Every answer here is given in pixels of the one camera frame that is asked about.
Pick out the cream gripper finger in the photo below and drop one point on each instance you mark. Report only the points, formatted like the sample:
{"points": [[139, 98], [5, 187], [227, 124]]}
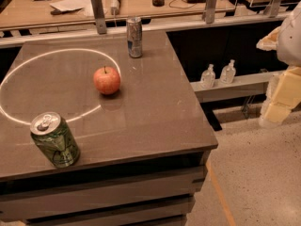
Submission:
{"points": [[269, 42], [282, 96]]}

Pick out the silver blue redbull can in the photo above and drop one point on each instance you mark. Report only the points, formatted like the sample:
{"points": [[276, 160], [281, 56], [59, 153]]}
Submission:
{"points": [[134, 37]]}

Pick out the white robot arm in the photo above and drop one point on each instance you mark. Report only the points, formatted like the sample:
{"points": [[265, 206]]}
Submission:
{"points": [[289, 39]]}

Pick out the red apple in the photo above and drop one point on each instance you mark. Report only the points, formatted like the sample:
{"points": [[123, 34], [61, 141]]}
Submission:
{"points": [[106, 80]]}

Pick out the green soda can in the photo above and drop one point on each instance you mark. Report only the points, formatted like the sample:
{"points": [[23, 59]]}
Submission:
{"points": [[53, 137]]}

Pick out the clear bottle right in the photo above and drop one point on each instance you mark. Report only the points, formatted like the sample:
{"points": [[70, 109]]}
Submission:
{"points": [[228, 73]]}

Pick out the clear bottle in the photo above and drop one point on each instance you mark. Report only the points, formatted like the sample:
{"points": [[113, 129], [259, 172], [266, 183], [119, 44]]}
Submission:
{"points": [[208, 77], [228, 73]]}

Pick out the clear bottle left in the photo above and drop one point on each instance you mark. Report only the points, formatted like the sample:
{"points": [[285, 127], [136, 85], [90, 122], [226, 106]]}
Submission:
{"points": [[208, 77]]}

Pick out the grey drawer cabinet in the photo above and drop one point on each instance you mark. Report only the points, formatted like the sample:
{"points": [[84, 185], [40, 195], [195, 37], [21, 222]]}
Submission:
{"points": [[144, 192]]}

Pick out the white paper sheets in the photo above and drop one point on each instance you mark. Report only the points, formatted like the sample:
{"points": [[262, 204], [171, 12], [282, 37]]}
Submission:
{"points": [[73, 5]]}

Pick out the grey metal post right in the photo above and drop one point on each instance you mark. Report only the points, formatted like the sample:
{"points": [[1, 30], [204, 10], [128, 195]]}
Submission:
{"points": [[272, 8]]}

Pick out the grey metal post left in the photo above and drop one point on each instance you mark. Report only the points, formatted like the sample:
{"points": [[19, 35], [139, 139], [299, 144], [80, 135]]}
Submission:
{"points": [[97, 6]]}

